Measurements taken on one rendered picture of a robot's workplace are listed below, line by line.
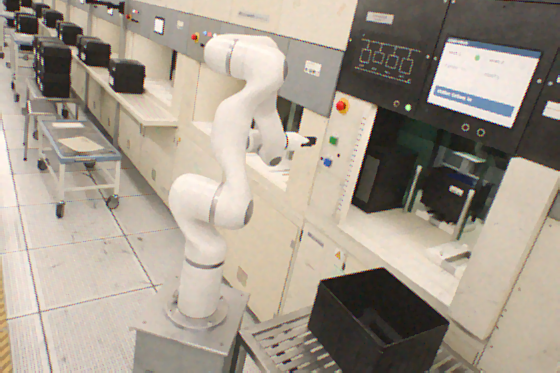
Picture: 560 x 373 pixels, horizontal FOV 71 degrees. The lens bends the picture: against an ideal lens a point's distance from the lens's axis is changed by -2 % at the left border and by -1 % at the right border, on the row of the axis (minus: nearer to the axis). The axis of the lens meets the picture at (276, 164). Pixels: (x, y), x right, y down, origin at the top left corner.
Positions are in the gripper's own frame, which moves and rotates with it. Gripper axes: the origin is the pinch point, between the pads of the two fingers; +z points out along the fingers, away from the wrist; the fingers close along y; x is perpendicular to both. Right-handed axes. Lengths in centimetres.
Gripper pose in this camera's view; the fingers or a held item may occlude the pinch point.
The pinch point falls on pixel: (311, 140)
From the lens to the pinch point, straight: 161.4
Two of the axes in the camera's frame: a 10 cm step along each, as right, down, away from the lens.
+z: 8.0, -0.4, 6.0
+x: 2.0, -9.2, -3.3
